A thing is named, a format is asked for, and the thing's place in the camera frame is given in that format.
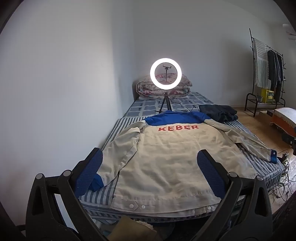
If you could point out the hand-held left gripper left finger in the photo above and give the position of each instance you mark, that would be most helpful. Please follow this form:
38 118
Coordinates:
89 172

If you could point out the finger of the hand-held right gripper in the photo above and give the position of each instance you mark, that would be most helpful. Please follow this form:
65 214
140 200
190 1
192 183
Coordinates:
289 139

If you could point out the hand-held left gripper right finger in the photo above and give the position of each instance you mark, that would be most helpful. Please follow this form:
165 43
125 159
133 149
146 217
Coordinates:
208 168

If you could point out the beige and blue jacket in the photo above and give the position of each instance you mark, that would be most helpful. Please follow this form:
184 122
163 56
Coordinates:
171 157

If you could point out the pile of dark clothes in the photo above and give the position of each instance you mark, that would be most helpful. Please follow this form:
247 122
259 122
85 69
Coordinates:
217 112

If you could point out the black metal clothes rack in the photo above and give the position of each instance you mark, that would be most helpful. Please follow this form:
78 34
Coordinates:
252 93

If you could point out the dark hanging clothes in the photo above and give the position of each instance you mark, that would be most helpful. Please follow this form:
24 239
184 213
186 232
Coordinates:
272 69

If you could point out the orange stool with white cover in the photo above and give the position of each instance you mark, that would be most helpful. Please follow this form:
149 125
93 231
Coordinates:
281 120

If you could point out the yellow box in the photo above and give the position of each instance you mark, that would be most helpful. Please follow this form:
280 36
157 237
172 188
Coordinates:
268 96

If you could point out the blue striped blanket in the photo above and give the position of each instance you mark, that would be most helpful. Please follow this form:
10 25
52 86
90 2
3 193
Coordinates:
118 127

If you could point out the tan cloth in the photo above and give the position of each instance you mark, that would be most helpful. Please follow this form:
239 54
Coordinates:
129 229

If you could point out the striped hanging towel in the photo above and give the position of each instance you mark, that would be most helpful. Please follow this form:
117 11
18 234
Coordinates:
260 64

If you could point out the black tripod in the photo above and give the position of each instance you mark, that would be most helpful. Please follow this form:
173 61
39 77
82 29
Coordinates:
166 98

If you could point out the checked blue grey bedsheet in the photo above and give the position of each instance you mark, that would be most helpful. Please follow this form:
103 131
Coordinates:
148 107

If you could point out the folded floral quilt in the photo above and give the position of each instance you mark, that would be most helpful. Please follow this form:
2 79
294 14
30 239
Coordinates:
143 89

